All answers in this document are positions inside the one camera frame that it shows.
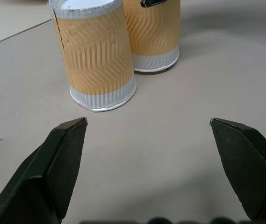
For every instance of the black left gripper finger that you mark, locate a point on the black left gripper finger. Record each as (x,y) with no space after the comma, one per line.
(247,163)
(48,172)

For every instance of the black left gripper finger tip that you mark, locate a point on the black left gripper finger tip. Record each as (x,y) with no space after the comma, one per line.
(152,2)

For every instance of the orange ribbed paper cup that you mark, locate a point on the orange ribbed paper cup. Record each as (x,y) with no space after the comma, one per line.
(97,63)
(153,37)

